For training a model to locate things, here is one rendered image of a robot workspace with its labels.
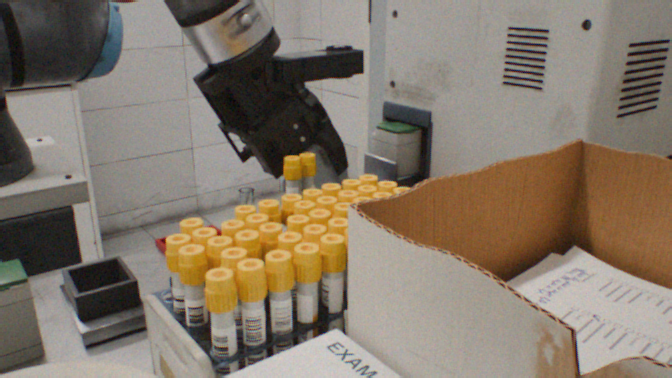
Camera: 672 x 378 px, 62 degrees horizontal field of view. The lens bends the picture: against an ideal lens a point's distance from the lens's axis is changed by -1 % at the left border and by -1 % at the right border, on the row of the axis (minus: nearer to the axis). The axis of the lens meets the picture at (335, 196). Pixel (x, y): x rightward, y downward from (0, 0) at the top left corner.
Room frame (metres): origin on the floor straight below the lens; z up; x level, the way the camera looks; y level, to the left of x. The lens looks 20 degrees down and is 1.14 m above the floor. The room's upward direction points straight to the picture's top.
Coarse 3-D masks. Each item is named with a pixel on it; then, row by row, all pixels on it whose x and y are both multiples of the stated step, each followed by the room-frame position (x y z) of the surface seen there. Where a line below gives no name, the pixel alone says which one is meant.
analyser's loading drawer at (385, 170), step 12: (372, 156) 0.65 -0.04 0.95; (420, 156) 0.65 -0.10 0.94; (372, 168) 0.65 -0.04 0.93; (384, 168) 0.63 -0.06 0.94; (396, 168) 0.62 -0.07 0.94; (420, 168) 0.65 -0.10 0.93; (384, 180) 0.63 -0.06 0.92; (396, 180) 0.62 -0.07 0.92; (408, 180) 0.63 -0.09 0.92; (420, 180) 0.64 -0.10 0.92
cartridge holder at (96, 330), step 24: (96, 264) 0.43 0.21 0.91; (120, 264) 0.43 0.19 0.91; (72, 288) 0.39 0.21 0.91; (96, 288) 0.43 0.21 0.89; (120, 288) 0.40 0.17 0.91; (72, 312) 0.39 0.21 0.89; (96, 312) 0.38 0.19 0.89; (120, 312) 0.39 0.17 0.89; (144, 312) 0.39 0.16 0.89; (96, 336) 0.37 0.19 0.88
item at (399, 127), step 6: (378, 126) 0.65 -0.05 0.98; (384, 126) 0.65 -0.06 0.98; (390, 126) 0.65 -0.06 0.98; (396, 126) 0.65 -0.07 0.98; (402, 126) 0.65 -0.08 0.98; (408, 126) 0.65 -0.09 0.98; (414, 126) 0.65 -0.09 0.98; (420, 126) 0.65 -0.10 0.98; (390, 132) 0.63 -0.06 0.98; (396, 132) 0.62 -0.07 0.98; (402, 132) 0.63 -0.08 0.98; (408, 132) 0.63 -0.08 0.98; (414, 132) 0.64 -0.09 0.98
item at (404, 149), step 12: (384, 132) 0.64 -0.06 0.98; (420, 132) 0.64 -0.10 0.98; (372, 144) 0.66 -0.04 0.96; (384, 144) 0.64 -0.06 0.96; (396, 144) 0.62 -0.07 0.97; (408, 144) 0.63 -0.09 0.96; (420, 144) 0.64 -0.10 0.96; (384, 156) 0.64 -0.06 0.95; (396, 156) 0.62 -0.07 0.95; (408, 156) 0.63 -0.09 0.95; (408, 168) 0.63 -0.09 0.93
